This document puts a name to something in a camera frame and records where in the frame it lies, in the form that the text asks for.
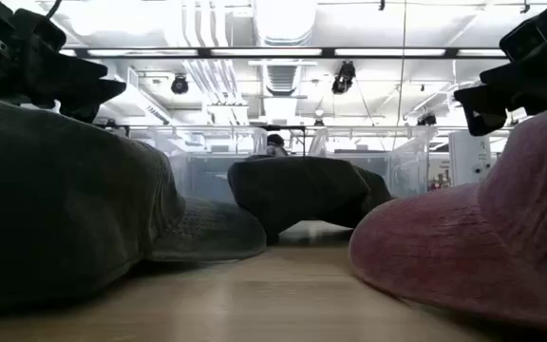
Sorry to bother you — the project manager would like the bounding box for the dark olive grey cap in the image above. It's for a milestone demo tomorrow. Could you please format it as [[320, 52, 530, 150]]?
[[0, 92, 268, 314]]

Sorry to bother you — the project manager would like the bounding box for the pink red cap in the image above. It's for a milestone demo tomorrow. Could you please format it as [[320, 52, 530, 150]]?
[[349, 98, 547, 334]]

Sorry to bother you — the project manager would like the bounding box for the white cabinet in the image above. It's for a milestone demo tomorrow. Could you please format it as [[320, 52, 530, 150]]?
[[447, 129, 494, 187]]

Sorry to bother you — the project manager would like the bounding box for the black round ceiling spotlight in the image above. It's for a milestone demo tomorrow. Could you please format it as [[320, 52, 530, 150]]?
[[170, 72, 191, 96]]

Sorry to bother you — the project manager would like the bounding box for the clear plastic bin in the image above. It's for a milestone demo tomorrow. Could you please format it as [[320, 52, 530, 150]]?
[[128, 125, 269, 204], [307, 125, 439, 200]]

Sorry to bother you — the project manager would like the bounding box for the person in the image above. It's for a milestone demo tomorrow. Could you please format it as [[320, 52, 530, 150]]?
[[265, 133, 290, 158]]

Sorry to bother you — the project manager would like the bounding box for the black cap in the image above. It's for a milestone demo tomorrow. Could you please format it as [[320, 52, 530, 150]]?
[[227, 155, 393, 246]]

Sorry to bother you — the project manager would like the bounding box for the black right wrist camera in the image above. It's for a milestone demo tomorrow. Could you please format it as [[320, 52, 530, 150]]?
[[499, 12, 547, 63]]

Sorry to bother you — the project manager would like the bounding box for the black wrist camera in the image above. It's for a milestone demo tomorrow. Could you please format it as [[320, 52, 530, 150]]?
[[12, 8, 67, 53], [499, 12, 547, 63]]

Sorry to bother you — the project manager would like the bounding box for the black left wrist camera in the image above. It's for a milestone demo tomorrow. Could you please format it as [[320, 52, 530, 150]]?
[[12, 8, 67, 53]]

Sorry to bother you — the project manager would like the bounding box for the thin hanging cable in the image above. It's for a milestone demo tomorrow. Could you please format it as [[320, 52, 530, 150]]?
[[394, 0, 408, 151]]

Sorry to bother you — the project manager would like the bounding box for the black overhead camera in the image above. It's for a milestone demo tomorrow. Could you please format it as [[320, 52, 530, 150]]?
[[330, 60, 357, 96]]

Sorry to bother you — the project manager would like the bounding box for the black overhead frame bar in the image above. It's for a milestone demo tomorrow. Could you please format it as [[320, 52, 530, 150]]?
[[58, 46, 508, 61]]

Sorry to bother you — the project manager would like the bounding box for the silver ceiling air duct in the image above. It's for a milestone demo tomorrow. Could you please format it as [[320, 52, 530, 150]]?
[[253, 0, 319, 48]]

